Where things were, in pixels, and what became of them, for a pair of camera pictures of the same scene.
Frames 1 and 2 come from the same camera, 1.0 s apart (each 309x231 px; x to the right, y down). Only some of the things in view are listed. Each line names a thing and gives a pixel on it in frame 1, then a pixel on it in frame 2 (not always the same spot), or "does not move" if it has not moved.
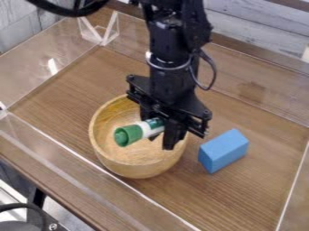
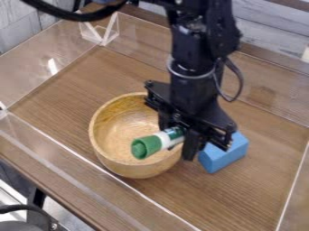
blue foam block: [224, 151] does not move
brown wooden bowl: [143, 160] does not move
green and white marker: [130, 134] to [149, 145]
